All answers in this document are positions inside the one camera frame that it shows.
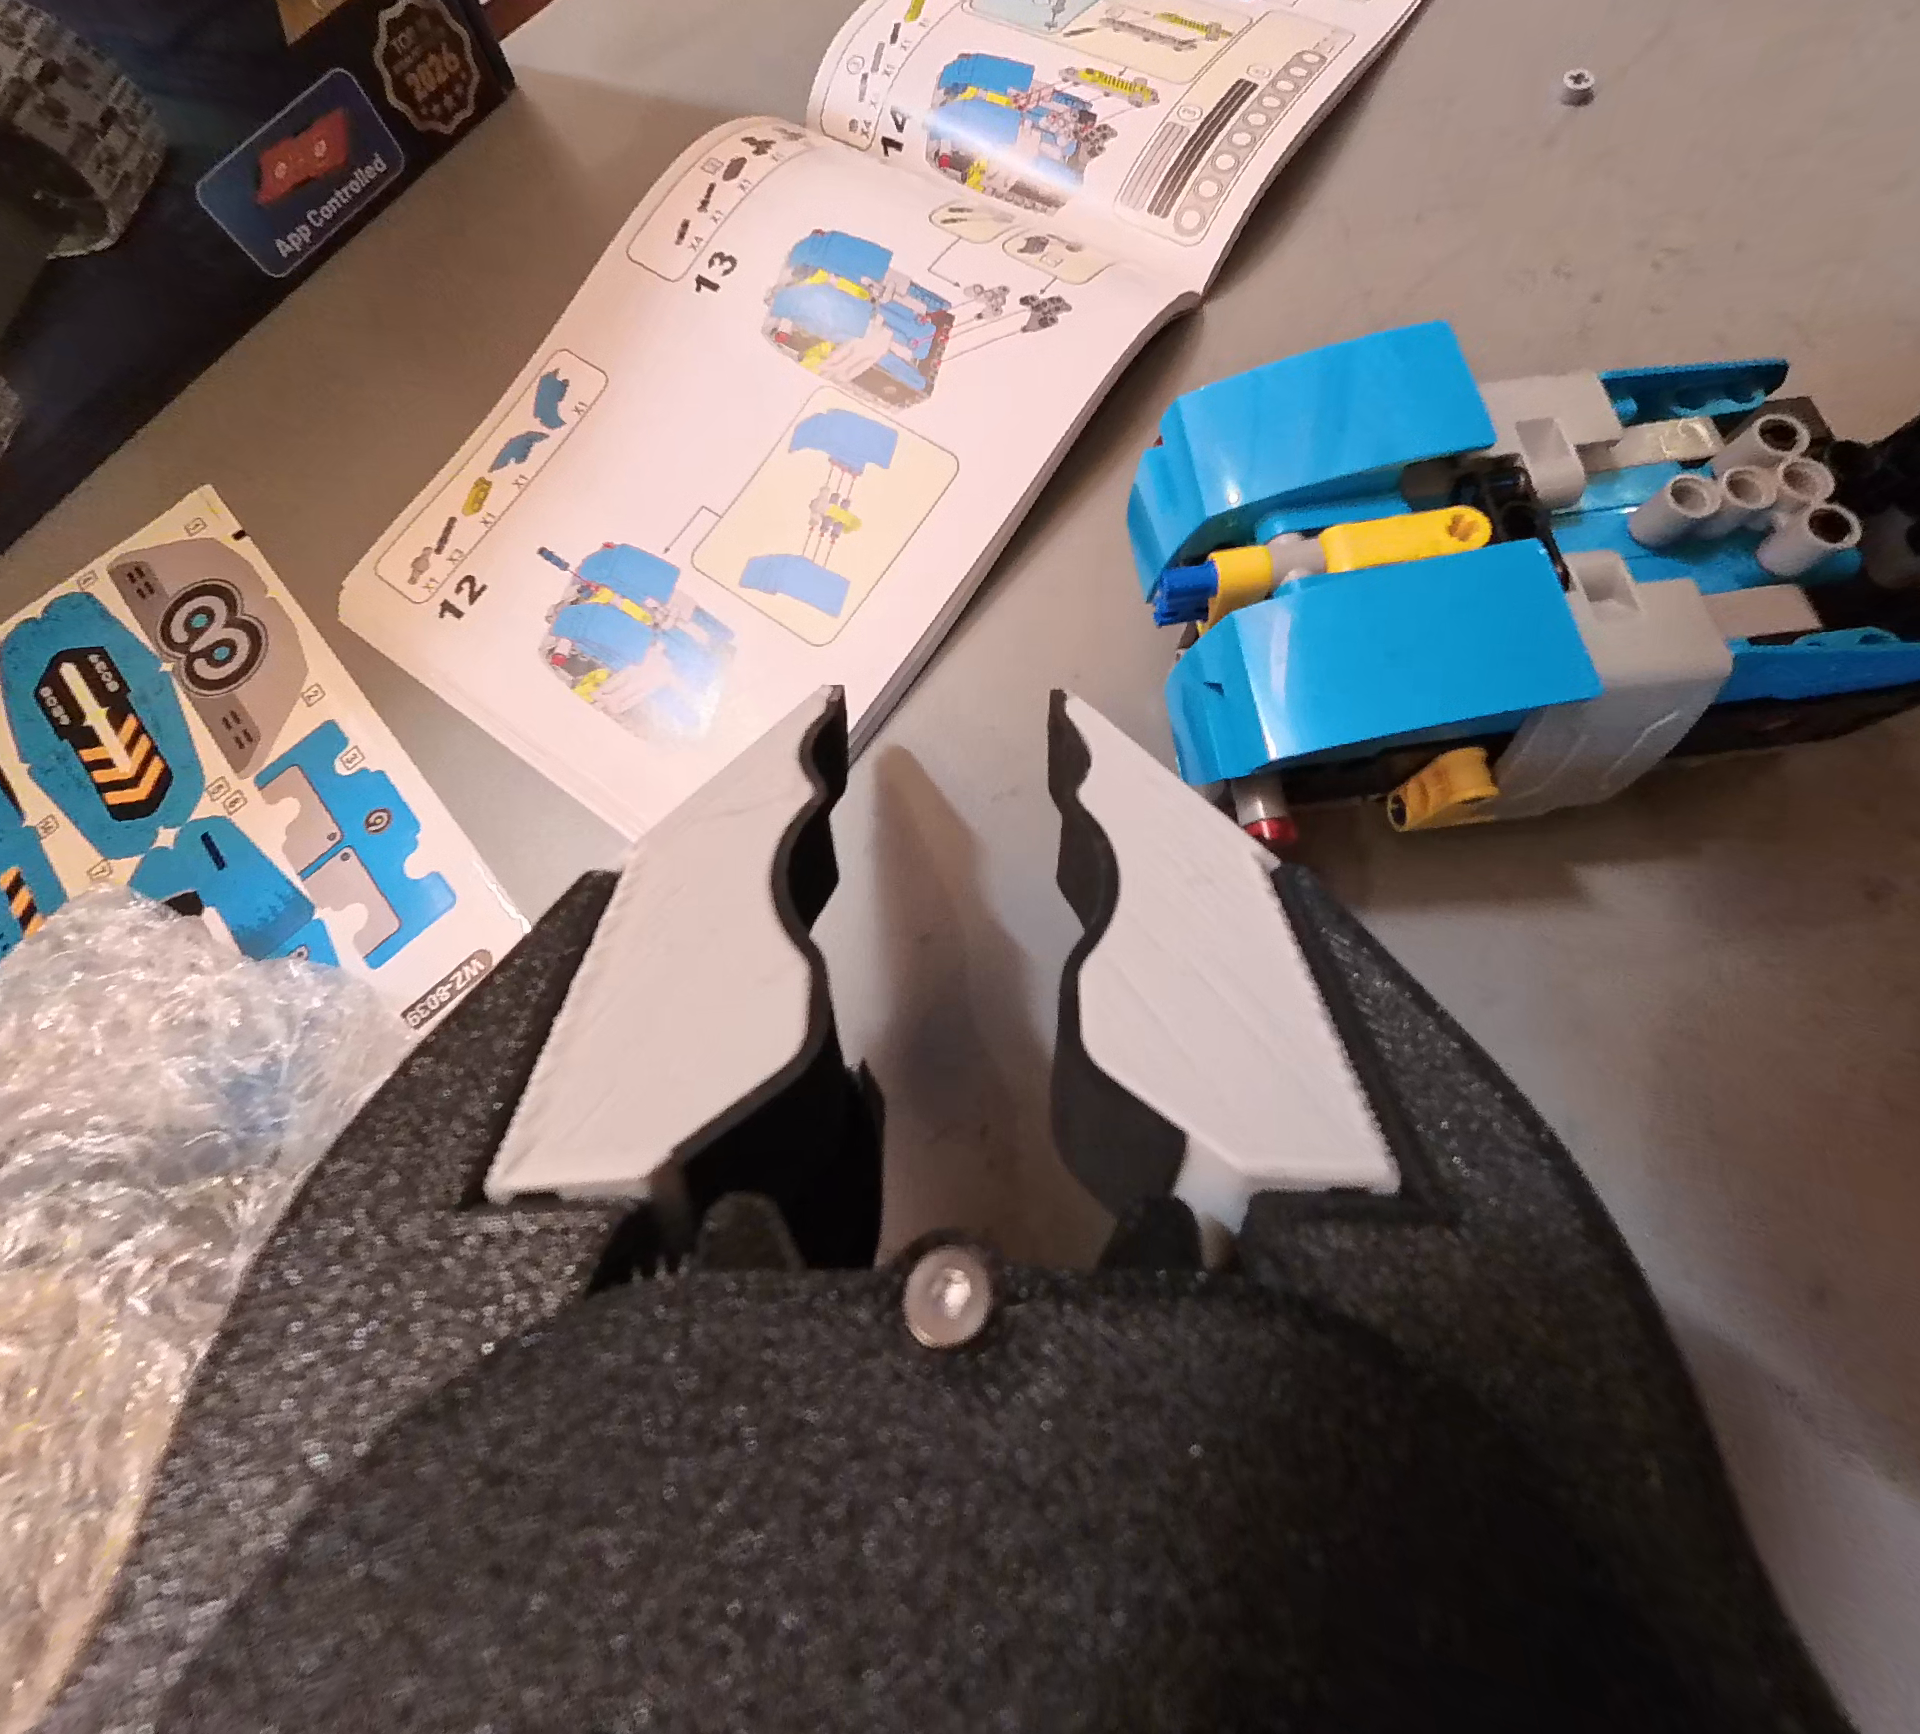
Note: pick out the light grey connector assembly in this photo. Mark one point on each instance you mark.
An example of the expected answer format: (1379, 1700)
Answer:
(1741, 496)

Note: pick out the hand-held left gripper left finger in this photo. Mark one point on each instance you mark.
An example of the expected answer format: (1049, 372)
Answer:
(661, 1014)

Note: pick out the blue sticker sheet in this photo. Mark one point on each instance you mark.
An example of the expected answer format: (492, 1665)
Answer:
(181, 714)

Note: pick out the black cross connector piece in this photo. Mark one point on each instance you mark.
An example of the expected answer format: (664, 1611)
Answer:
(1883, 467)

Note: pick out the small grey round bushing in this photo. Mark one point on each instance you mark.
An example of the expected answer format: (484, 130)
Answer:
(1574, 84)

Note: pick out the crumpled clear plastic wrap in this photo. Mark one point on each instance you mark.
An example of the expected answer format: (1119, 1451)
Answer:
(121, 1165)

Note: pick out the dark toy kit box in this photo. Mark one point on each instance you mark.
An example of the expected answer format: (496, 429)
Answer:
(181, 115)

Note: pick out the open instruction booklet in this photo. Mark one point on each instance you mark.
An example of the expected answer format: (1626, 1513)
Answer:
(901, 339)

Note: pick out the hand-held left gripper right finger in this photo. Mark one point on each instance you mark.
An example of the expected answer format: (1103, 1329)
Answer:
(1231, 1014)

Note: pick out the grey desk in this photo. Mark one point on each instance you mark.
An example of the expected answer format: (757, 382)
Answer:
(1650, 1088)

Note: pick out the blue grey toy robot model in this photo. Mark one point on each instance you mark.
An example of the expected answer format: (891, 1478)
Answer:
(1351, 654)

